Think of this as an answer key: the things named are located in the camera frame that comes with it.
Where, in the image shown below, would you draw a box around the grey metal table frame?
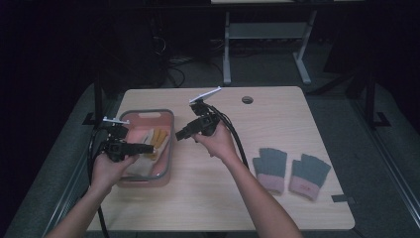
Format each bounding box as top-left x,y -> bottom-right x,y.
211,0 -> 368,86

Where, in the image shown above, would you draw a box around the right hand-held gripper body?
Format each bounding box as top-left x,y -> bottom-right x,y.
187,86 -> 222,137

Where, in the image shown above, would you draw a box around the person's left hand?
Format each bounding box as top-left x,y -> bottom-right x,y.
90,152 -> 140,196

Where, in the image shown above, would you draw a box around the grey fingerless glove pink cuff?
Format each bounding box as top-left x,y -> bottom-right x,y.
252,147 -> 288,196

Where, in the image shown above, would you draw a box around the beige glove with bear face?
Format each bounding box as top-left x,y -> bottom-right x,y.
145,127 -> 170,163

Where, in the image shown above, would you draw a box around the black floor cables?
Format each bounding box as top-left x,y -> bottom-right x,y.
150,34 -> 226,88

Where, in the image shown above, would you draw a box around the grey metal rail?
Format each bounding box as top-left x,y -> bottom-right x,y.
42,98 -> 117,238
350,98 -> 420,221

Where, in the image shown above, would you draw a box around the beige glove with orange finger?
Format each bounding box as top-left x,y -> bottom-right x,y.
126,128 -> 157,177

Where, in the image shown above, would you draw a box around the black metal stand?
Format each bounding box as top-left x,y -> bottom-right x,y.
82,70 -> 106,127
365,70 -> 392,129

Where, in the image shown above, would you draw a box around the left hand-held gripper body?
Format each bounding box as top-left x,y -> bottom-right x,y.
98,117 -> 133,163

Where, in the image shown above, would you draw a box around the grey fingerless glove marked cuff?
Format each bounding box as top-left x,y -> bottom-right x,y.
288,153 -> 332,202

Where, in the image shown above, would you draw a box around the black tape strip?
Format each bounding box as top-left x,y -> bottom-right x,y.
331,194 -> 357,204

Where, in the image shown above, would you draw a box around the right hand-held gripper black cable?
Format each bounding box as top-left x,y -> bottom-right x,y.
204,102 -> 251,171

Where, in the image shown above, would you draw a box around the person's right hand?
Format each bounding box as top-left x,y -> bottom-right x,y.
192,123 -> 241,163

